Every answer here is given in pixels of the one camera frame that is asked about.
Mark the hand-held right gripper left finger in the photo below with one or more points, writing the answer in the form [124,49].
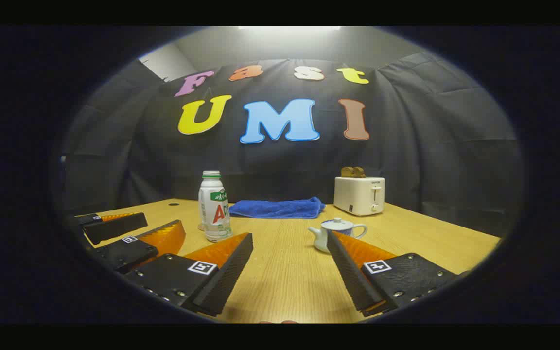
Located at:
[226,279]

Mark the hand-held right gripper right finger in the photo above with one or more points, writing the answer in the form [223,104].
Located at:
[350,277]

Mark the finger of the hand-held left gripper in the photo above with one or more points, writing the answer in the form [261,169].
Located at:
[114,227]
[127,253]

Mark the white blue-patterned teacup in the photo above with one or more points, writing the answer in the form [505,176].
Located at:
[321,240]

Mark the white water bottle green label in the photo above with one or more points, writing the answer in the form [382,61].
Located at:
[214,209]

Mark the white toaster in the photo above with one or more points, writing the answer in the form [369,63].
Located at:
[358,197]

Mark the blue towel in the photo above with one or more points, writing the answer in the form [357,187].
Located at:
[275,209]

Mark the black backdrop cloth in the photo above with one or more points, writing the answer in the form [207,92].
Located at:
[406,146]

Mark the ceiling light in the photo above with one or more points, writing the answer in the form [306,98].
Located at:
[289,28]

